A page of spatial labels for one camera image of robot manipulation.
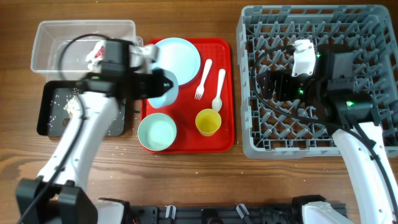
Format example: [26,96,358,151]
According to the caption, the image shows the blue bowl with food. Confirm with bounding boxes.
[148,70,178,108]

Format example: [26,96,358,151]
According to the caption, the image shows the light blue plate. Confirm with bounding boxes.
[152,37,201,85]

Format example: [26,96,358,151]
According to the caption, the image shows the white plastic fork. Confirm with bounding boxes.
[195,59,213,100]

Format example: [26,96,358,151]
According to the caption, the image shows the mint green bowl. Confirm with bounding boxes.
[137,113,177,152]

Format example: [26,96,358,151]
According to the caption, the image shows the white plastic spoon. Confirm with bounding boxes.
[211,68,226,112]

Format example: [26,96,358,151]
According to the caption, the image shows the yellow plastic cup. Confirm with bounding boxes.
[195,109,222,136]

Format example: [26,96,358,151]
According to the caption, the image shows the rice and peanut scraps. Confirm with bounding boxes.
[46,86,122,130]

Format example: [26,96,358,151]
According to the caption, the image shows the red ketchup packet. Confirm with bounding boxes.
[95,46,104,58]

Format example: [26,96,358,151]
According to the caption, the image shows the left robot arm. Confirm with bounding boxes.
[16,37,174,223]

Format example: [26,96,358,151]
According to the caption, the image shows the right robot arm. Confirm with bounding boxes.
[250,40,397,223]

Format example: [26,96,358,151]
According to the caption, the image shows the grey dishwasher rack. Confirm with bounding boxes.
[236,5,397,159]

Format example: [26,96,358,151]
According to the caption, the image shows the black waste tray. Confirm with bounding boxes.
[36,80,128,138]

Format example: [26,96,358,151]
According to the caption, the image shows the red serving tray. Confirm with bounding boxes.
[141,37,235,154]

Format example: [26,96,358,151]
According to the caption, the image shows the clear plastic bin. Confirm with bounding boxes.
[30,20,144,82]

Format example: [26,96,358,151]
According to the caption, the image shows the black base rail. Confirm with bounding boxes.
[96,197,348,224]

